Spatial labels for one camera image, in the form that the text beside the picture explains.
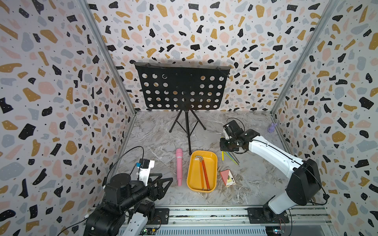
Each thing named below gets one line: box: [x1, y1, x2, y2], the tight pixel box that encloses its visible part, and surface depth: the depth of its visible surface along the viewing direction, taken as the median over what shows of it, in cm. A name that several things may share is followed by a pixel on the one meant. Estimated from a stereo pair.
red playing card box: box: [220, 169, 237, 187], surface depth 87 cm
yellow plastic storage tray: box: [186, 150, 218, 193], surface depth 90 cm
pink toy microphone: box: [175, 147, 184, 187], surface depth 91 cm
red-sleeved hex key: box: [195, 155, 211, 191], surface depth 90 cm
